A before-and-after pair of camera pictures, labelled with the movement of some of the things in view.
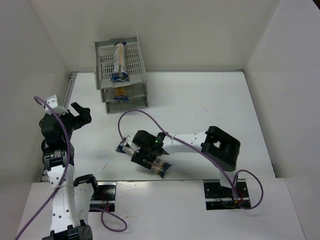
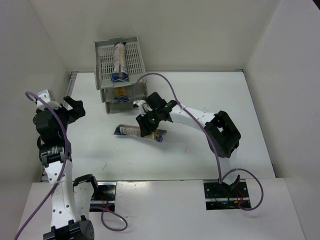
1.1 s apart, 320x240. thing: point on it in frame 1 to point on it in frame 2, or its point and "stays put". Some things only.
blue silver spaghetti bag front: [159, 167] to [157, 135]
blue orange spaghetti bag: [121, 95] stays put
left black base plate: [104, 197] stays put
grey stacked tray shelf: [103, 65] stays put
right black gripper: [139, 155] to [146, 125]
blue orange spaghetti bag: [120, 72] stays put
